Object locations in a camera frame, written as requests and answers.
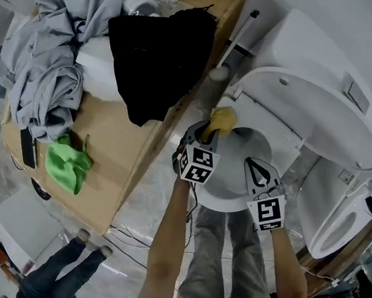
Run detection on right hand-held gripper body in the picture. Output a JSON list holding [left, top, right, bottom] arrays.
[[245, 183, 290, 234]]

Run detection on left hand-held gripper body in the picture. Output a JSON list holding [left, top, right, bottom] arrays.
[[169, 126, 224, 188]]

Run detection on yellow cloth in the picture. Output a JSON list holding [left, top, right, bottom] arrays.
[[197, 104, 241, 144]]

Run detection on person's right forearm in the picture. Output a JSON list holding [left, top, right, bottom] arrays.
[[270, 224, 310, 298]]

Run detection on person's left forearm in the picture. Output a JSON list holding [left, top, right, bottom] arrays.
[[116, 177, 204, 298]]

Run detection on white smart toilet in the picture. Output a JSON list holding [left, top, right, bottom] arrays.
[[290, 153, 372, 261]]

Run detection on white toilet lid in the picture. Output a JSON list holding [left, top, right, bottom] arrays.
[[236, 54, 372, 185]]

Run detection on white toilet body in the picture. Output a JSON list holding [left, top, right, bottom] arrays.
[[176, 0, 372, 218]]

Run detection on black cloth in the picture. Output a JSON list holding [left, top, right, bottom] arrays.
[[106, 3, 228, 130]]

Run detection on person's grey trousers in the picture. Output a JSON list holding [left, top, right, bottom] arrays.
[[164, 198, 274, 298]]

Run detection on large cardboard box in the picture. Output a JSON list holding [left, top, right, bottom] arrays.
[[0, 0, 286, 246]]

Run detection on dark wooden platform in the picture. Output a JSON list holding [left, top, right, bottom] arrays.
[[291, 217, 372, 298]]

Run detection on white angled pipe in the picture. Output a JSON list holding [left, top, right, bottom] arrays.
[[209, 9, 267, 71]]

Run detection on white foam bag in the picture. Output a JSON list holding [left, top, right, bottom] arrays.
[[73, 36, 121, 106]]

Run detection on chrome flush button plate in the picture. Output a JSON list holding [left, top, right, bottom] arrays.
[[340, 70, 371, 116]]

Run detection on green cloth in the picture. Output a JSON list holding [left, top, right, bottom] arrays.
[[41, 131, 97, 198]]

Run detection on white plastic pipe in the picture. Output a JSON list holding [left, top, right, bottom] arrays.
[[122, 0, 162, 21]]

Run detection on pile of grey clothes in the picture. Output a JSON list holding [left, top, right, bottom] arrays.
[[0, 0, 148, 148]]

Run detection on black smartphone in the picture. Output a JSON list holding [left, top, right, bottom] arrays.
[[19, 127, 38, 171]]

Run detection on white cabinet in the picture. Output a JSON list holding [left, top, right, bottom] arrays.
[[0, 184, 70, 279]]

